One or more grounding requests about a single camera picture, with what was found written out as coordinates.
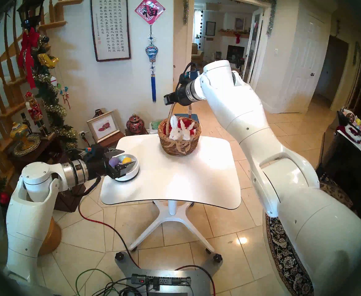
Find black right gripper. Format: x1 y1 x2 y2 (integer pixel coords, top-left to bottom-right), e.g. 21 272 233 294
163 82 197 107

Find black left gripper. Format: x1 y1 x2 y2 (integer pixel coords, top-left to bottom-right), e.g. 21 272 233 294
86 149 136 179

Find red fabric basket lining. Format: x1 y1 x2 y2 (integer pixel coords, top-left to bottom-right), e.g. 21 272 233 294
168 118 196 135

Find white plush bunny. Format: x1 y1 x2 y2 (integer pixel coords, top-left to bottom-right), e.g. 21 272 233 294
180 120 196 142
169 115 182 142

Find wicker basket with handle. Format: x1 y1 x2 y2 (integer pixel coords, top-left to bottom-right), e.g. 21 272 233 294
158 102 202 157

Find white round bowl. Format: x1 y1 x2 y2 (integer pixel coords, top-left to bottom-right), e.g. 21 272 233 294
111 154 139 183

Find brown wooden jar stand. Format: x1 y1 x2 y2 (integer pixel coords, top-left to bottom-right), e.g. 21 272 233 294
125 127 148 137

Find small framed red picture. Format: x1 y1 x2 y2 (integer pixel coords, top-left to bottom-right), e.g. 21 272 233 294
86 110 121 144

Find red ceramic lidded jar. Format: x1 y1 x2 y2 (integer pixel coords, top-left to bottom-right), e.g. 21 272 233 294
126 114 145 134

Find blue vase hanging with tassel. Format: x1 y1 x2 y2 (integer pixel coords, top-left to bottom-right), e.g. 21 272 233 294
145 25 159 103

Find beige armchair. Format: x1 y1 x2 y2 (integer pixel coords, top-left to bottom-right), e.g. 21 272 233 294
191 43 205 63

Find dark wooden side table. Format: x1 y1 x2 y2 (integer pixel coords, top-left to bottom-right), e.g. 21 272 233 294
8 134 87 212

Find black fireplace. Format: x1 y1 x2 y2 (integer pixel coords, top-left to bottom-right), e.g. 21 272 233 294
226 45 245 63

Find colourful hanging ornaments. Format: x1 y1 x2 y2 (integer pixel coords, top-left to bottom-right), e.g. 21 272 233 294
59 86 71 109

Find ornate decorative plate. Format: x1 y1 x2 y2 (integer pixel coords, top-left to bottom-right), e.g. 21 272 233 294
13 134 41 157

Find red diamond fu decoration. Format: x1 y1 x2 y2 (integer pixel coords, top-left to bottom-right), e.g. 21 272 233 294
134 0 166 25

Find framed calligraphy scroll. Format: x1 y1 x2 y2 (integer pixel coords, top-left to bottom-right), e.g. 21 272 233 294
90 0 131 62

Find green garland with gold tinsel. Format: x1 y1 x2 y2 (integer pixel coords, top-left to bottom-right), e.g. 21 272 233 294
32 35 79 151

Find white glass door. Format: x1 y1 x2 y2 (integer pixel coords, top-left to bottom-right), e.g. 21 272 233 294
242 7 266 89

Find red nutcracker figure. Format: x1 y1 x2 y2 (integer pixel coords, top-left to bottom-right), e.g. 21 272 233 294
25 91 50 137

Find small dark nutcracker figure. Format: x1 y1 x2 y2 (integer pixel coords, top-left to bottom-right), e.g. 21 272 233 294
20 113 33 134

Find yellow cloisonne urn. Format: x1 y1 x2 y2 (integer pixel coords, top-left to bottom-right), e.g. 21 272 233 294
10 122 29 146

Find black power strip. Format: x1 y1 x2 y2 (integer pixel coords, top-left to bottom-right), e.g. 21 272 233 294
130 274 192 286

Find silver tinsel doorway garland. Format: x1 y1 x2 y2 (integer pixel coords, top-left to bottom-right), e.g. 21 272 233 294
183 0 277 37

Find wooden stair banister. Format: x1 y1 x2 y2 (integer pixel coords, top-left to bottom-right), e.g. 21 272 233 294
0 0 84 175

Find white panel door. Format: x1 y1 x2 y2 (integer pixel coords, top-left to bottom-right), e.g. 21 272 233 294
279 12 330 114

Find red ribbon bow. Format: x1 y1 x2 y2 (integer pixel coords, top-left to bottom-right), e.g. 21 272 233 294
18 27 40 89

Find black lantern lamp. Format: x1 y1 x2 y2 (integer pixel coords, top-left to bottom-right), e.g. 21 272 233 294
16 0 46 29

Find large oriental floral rug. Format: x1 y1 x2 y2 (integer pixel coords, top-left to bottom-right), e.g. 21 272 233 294
265 172 357 296

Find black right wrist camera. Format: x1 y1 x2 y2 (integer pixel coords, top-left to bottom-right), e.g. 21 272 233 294
178 73 199 87

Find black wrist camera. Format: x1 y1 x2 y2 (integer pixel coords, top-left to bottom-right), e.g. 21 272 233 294
83 146 108 160
178 73 199 87

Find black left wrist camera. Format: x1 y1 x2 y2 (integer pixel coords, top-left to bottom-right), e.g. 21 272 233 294
83 146 108 160

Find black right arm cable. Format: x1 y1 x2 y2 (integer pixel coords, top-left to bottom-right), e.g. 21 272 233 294
183 62 199 80

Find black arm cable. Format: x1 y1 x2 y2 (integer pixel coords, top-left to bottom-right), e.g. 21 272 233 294
183 62 199 80
69 175 102 198

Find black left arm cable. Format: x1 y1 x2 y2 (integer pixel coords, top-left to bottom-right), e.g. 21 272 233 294
69 175 102 198

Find white table pedestal base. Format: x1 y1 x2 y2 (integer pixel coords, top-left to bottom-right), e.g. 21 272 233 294
128 200 215 254

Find green cable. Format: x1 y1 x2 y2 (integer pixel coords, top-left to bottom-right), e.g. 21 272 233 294
75 269 116 296

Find black cable bundle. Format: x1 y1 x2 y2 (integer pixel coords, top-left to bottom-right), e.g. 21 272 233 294
91 277 156 296

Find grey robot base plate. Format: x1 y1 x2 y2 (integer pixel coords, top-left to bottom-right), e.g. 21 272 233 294
115 252 222 296

